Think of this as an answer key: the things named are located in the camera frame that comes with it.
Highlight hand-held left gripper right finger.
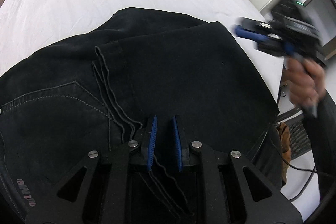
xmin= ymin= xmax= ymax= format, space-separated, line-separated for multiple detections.
xmin=172 ymin=115 xmax=302 ymax=224

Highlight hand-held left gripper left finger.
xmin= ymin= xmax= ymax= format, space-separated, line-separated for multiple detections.
xmin=25 ymin=115 xmax=158 ymax=224

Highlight person's right hand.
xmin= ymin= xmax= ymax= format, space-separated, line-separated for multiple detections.
xmin=284 ymin=58 xmax=326 ymax=117

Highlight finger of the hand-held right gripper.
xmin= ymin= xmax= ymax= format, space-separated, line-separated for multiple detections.
xmin=239 ymin=17 xmax=274 ymax=31
xmin=234 ymin=25 xmax=266 ymax=44

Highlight black pants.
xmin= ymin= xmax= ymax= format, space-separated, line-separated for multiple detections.
xmin=0 ymin=7 xmax=280 ymax=224

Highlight black cable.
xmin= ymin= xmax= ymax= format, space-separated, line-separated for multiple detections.
xmin=273 ymin=132 xmax=326 ymax=201

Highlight person's right forearm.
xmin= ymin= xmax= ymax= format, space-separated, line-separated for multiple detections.
xmin=312 ymin=88 xmax=336 ymax=188

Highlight brown cloth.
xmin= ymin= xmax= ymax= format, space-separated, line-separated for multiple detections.
xmin=276 ymin=122 xmax=291 ymax=161

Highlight black mesh chair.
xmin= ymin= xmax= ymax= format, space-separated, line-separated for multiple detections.
xmin=276 ymin=106 xmax=315 ymax=161

